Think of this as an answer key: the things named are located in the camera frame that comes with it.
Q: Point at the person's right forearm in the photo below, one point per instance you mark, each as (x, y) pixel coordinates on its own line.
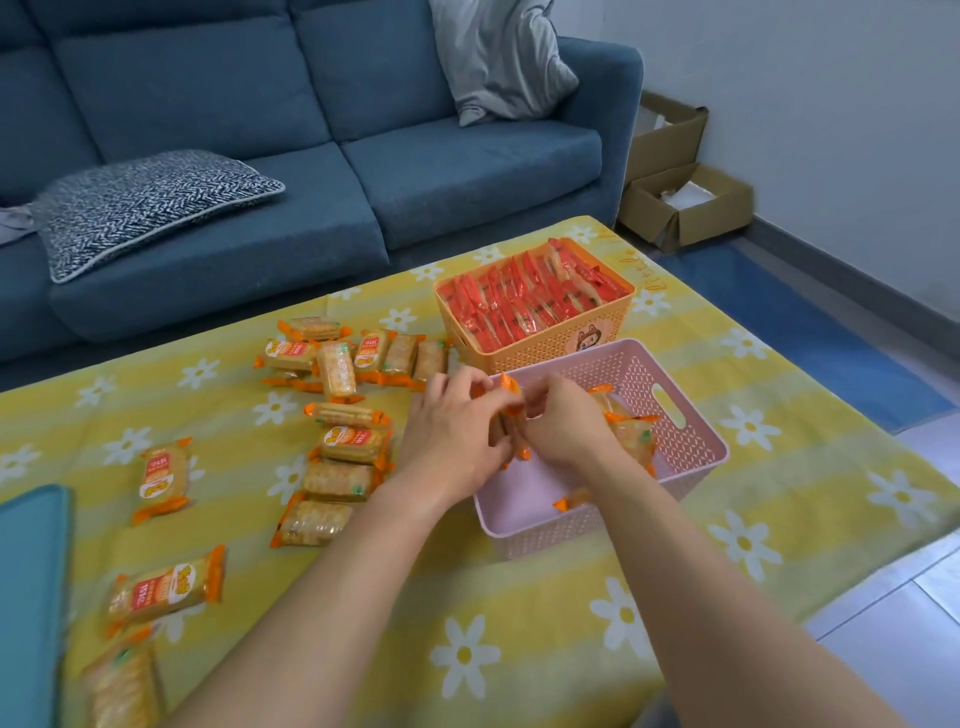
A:
(690, 600)

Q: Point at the person's left forearm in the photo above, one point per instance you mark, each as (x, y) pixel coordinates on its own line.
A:
(300, 622)

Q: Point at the black white patterned cushion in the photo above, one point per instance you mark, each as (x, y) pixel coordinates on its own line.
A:
(150, 199)

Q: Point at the group of red snack packets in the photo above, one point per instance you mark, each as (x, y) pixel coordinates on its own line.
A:
(517, 300)

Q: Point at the grey cushion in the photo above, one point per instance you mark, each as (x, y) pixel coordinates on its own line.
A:
(502, 60)

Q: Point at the low open cardboard box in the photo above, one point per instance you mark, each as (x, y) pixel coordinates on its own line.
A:
(716, 221)

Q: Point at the orange plastic basket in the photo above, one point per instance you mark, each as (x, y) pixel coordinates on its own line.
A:
(540, 349)

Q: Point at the person's right hand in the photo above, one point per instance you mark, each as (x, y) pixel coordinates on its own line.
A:
(570, 431)

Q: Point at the person's left hand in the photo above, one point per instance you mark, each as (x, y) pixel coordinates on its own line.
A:
(450, 450)

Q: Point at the tall cardboard box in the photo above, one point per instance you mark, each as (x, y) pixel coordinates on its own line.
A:
(667, 142)

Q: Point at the grey trousers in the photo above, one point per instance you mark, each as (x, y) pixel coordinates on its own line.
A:
(652, 712)

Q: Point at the blue fabric sofa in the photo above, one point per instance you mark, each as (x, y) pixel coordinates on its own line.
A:
(187, 90)

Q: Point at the yellow floral tablecloth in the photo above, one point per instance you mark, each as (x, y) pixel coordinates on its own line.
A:
(787, 465)

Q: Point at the white packing paper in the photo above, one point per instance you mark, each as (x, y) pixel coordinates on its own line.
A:
(686, 196)

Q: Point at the blue rug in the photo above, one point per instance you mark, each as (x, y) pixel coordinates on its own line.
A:
(810, 337)

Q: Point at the pile of snack packets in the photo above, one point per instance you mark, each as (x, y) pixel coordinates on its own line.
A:
(341, 480)

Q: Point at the teal plastic tray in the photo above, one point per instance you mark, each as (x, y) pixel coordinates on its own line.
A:
(30, 600)

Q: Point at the pink plastic basket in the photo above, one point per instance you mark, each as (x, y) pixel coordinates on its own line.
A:
(690, 450)

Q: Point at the crumpled pale garment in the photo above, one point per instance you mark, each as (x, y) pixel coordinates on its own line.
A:
(15, 225)

